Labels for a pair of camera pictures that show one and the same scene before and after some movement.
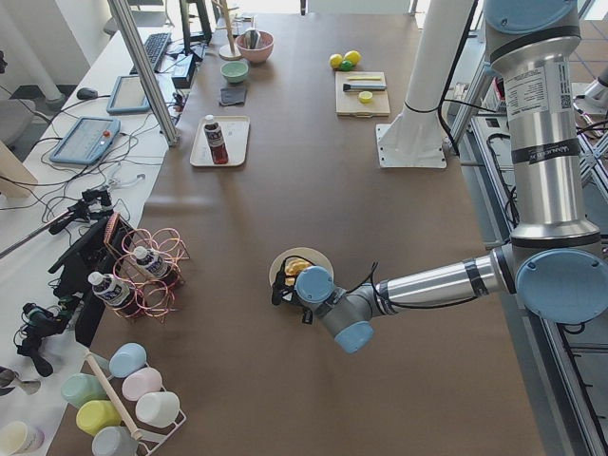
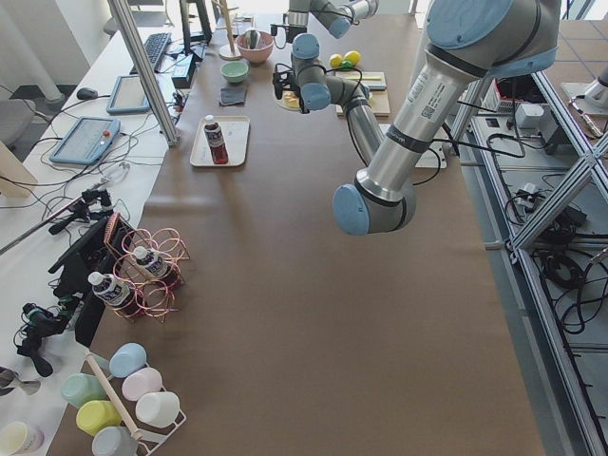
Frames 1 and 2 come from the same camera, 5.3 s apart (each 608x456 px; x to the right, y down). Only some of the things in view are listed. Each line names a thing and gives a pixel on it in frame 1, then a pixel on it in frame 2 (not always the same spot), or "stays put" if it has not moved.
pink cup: (142, 381) stays put
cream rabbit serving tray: (235, 136) stays put
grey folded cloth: (230, 96) stays put
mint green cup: (78, 389) stays put
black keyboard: (154, 46) stays put
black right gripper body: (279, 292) -> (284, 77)
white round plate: (316, 257) -> (282, 103)
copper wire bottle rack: (149, 263) stays put
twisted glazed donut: (294, 267) -> (291, 99)
